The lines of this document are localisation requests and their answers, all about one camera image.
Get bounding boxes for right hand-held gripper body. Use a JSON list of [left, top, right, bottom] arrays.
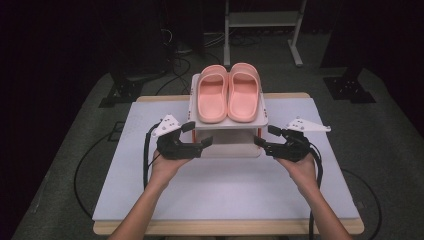
[[264, 116, 332, 163]]

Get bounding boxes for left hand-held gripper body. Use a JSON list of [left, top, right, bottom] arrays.
[[151, 114, 204, 160]]

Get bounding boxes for white shoe rack orange legs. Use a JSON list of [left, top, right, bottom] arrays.
[[187, 73, 269, 159]]

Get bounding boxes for pink rubber slipper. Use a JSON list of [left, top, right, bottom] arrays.
[[196, 64, 230, 124], [227, 62, 262, 124]]

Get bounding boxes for person's left hand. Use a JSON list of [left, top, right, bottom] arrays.
[[149, 151, 192, 191]]

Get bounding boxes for person's right hand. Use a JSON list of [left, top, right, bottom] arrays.
[[275, 153, 319, 198]]

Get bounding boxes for white table mat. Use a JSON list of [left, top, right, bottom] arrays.
[[92, 98, 361, 222]]

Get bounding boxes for black stand base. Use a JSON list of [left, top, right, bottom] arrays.
[[98, 59, 174, 108], [323, 66, 377, 104]]

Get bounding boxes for white metal stand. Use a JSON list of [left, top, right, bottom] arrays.
[[223, 0, 308, 68]]

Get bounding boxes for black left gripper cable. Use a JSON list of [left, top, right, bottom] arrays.
[[142, 122, 162, 191]]

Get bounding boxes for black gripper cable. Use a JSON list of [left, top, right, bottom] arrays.
[[307, 142, 325, 240], [142, 122, 162, 191]]

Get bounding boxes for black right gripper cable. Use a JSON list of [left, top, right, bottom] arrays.
[[307, 142, 325, 240]]

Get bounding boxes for tangle of black floor cables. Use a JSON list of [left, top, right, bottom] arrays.
[[154, 28, 228, 96]]

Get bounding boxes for black floor cable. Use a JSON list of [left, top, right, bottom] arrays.
[[339, 168, 383, 240], [73, 133, 114, 218]]

